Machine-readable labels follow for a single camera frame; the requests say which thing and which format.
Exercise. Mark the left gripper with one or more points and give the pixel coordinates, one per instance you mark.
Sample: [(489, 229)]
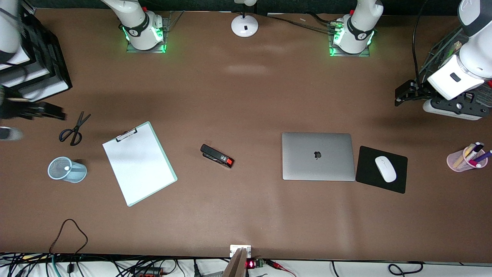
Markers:
[(419, 89)]

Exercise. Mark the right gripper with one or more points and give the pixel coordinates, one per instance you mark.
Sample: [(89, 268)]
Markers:
[(8, 109)]

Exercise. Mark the silver laptop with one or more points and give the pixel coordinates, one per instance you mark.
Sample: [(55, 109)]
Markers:
[(307, 161)]

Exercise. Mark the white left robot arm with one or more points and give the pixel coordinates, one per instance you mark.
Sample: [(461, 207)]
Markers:
[(472, 46)]

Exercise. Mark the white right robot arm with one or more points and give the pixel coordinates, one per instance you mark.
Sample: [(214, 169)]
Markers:
[(144, 27)]

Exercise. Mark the black capped white marker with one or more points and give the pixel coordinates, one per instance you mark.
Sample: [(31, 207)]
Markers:
[(476, 148)]

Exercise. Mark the pink marker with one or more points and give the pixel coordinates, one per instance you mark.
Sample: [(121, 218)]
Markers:
[(476, 164)]

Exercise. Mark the purple marker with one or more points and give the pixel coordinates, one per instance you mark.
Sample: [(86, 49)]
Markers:
[(485, 156)]

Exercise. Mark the black scissors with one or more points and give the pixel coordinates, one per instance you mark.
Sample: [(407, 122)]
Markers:
[(75, 141)]

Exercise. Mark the black stacked paper tray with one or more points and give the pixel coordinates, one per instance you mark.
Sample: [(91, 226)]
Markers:
[(50, 57)]

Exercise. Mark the light blue mesh cup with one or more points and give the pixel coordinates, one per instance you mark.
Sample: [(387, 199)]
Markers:
[(77, 173)]

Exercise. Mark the pink pen cup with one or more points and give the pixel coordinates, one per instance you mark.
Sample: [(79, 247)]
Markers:
[(450, 159)]

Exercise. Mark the white computer mouse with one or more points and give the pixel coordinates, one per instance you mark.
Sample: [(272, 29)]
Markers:
[(385, 169)]

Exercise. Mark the mint green clipboard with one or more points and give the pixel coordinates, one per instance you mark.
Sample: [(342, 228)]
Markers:
[(127, 134)]

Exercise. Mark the black mouse pad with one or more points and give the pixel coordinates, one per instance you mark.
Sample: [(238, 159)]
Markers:
[(365, 169)]

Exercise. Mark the white paper sheet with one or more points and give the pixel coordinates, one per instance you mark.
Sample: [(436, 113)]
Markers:
[(146, 177)]

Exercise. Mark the black stapler red end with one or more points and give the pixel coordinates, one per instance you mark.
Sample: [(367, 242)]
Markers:
[(215, 154)]

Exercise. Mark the white lamp stand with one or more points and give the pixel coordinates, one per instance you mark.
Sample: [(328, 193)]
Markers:
[(245, 27)]

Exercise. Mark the black orange power strip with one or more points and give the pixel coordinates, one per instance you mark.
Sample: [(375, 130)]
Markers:
[(148, 273)]

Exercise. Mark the white label plate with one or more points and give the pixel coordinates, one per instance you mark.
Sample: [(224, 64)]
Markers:
[(233, 249)]

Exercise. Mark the red display module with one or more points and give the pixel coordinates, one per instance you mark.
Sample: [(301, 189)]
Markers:
[(250, 264)]

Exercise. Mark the clear arm base plate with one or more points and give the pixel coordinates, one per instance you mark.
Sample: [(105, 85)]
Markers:
[(346, 54), (169, 21)]

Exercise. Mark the aluminium profile post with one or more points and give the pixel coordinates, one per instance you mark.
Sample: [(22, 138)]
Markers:
[(236, 265)]

